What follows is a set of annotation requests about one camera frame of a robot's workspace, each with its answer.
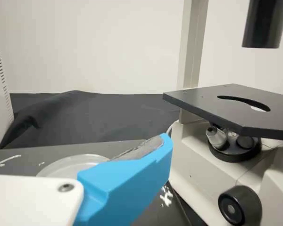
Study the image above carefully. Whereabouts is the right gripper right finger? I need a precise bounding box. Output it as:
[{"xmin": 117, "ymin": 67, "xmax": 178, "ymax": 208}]
[{"xmin": 73, "ymin": 133, "xmax": 173, "ymax": 226}]

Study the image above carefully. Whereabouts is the petri dish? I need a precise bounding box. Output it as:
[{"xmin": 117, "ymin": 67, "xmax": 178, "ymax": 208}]
[{"xmin": 35, "ymin": 153, "xmax": 109, "ymax": 178}]

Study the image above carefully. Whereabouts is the cream microscope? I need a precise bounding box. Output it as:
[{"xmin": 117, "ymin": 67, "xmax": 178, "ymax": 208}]
[{"xmin": 162, "ymin": 0, "xmax": 283, "ymax": 226}]

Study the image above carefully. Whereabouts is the black platform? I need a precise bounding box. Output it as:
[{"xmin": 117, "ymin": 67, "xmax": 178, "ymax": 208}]
[{"xmin": 0, "ymin": 137, "xmax": 199, "ymax": 226}]

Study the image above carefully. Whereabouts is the white incubator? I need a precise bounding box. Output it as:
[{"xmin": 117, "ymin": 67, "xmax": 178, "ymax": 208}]
[{"xmin": 0, "ymin": 40, "xmax": 15, "ymax": 151}]

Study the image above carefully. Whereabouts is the white cable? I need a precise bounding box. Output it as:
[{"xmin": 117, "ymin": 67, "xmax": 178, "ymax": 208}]
[{"xmin": 166, "ymin": 120, "xmax": 179, "ymax": 137}]

